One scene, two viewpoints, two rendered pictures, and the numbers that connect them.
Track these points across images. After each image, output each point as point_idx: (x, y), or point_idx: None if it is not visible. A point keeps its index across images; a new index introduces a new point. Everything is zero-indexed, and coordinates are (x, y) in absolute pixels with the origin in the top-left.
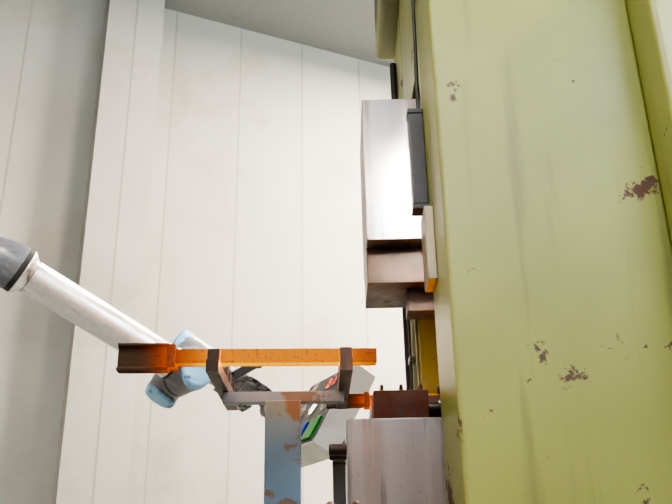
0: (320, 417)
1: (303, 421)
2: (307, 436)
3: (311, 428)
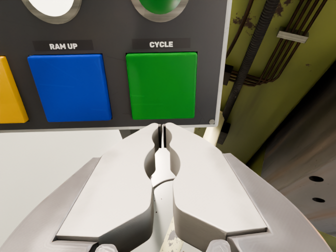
0: (197, 60)
1: (31, 39)
2: (181, 116)
3: (179, 94)
